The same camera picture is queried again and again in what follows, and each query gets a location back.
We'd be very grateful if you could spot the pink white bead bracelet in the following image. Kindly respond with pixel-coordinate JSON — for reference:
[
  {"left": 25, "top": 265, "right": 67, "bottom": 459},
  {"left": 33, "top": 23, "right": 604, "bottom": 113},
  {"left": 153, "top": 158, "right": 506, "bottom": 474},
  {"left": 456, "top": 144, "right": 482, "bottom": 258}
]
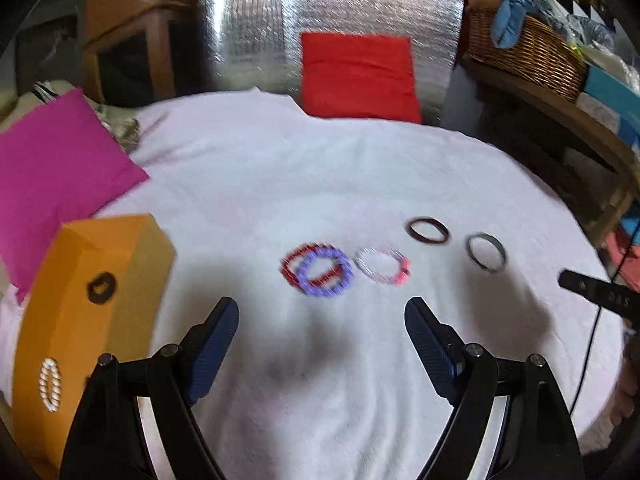
[{"left": 354, "top": 246, "right": 412, "bottom": 287}]

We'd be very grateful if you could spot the grey metal bangle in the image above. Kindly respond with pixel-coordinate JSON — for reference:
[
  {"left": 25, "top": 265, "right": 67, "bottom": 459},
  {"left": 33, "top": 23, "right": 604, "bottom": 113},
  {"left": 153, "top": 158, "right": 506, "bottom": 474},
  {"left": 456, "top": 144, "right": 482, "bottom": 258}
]
[{"left": 465, "top": 232, "right": 508, "bottom": 274}]

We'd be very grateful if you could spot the purple bead bracelet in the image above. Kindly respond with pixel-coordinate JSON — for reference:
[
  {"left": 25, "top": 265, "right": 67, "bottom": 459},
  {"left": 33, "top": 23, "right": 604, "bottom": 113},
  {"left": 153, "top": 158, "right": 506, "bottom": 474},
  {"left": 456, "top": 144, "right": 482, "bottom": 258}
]
[{"left": 295, "top": 246, "right": 356, "bottom": 299}]

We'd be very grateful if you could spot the red bead bracelet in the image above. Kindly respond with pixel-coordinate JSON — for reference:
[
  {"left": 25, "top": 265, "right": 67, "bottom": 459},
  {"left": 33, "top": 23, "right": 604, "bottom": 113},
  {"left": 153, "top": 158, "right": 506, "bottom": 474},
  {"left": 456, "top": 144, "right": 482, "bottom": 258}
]
[{"left": 278, "top": 242, "right": 346, "bottom": 291}]

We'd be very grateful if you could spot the person's right hand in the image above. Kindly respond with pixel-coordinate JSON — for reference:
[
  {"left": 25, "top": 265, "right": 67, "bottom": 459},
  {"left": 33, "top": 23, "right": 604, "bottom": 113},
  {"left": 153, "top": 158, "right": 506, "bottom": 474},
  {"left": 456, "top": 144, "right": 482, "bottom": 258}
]
[{"left": 610, "top": 333, "right": 639, "bottom": 427}]

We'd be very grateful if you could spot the orange cardboard box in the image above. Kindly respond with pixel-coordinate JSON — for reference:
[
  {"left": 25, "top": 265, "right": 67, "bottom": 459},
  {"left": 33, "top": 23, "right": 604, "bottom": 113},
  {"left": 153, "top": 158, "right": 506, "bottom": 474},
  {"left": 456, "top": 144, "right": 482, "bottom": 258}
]
[{"left": 12, "top": 214, "right": 176, "bottom": 470}]

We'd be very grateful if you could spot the dark red bangle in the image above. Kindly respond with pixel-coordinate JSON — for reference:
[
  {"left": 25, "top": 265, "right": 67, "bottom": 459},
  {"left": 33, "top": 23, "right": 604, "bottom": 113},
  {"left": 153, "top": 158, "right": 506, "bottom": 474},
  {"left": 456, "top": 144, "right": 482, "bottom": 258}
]
[{"left": 405, "top": 217, "right": 450, "bottom": 245}]

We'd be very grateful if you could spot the wooden shelf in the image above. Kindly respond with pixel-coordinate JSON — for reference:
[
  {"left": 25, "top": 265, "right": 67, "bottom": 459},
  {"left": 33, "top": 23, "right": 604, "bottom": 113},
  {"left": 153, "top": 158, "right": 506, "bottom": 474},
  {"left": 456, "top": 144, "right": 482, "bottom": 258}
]
[{"left": 461, "top": 54, "right": 639, "bottom": 247}]

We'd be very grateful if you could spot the teal box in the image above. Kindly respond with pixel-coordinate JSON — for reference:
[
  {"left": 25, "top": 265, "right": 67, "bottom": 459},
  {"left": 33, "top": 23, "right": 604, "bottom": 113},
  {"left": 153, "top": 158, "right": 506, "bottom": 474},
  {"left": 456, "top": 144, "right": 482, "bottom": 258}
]
[{"left": 584, "top": 65, "right": 640, "bottom": 132}]

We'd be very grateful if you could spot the magenta pillow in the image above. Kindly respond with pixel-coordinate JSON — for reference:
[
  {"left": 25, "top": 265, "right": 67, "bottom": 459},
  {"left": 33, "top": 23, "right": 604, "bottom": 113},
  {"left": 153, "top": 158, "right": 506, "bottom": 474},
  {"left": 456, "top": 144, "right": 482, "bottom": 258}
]
[{"left": 1, "top": 89, "right": 148, "bottom": 300}]

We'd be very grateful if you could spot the patterned fabric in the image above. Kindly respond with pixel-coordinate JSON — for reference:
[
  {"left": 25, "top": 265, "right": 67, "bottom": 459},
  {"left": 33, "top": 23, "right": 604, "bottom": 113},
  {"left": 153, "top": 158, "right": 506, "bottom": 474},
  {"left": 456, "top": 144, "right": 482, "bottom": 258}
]
[{"left": 94, "top": 104, "right": 140, "bottom": 154}]

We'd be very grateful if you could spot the wicker basket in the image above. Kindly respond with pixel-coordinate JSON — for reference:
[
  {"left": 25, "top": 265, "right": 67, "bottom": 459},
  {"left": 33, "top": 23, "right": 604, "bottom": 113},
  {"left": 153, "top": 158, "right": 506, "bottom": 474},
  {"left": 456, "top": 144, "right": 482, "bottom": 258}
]
[{"left": 468, "top": 9, "right": 588, "bottom": 102}]

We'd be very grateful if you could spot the small red cushion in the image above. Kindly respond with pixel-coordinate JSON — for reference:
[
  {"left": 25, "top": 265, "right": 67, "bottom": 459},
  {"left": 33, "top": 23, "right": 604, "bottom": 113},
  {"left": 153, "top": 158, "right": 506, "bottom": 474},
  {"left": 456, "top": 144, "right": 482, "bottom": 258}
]
[{"left": 299, "top": 32, "right": 422, "bottom": 124}]

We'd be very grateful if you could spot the blue cloth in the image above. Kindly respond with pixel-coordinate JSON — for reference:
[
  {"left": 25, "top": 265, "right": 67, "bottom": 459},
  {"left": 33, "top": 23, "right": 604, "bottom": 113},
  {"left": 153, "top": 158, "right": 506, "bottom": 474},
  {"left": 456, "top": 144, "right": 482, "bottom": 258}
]
[{"left": 490, "top": 0, "right": 549, "bottom": 49}]

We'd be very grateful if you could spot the wooden cabinet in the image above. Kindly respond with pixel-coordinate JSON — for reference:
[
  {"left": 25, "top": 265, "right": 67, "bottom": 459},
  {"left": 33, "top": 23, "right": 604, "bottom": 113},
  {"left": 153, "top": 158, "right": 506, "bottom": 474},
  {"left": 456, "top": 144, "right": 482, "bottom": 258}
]
[{"left": 82, "top": 0, "right": 198, "bottom": 103}]

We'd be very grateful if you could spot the silver foil insulation panel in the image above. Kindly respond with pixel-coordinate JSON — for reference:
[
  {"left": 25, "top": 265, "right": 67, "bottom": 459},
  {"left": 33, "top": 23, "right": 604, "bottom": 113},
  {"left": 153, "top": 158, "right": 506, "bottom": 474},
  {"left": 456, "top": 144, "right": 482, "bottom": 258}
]
[{"left": 200, "top": 0, "right": 464, "bottom": 125}]

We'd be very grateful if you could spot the black cable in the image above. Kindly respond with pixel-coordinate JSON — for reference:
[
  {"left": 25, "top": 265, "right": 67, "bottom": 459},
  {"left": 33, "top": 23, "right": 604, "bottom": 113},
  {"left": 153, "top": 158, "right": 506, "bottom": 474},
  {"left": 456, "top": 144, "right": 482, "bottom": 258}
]
[{"left": 568, "top": 209, "right": 640, "bottom": 417}]

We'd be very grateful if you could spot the white pearl bracelet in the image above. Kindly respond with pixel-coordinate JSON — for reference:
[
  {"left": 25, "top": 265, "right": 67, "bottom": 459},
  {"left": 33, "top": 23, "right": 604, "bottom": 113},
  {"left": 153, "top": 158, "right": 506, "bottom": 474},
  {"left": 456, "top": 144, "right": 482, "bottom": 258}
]
[{"left": 38, "top": 356, "right": 62, "bottom": 414}]

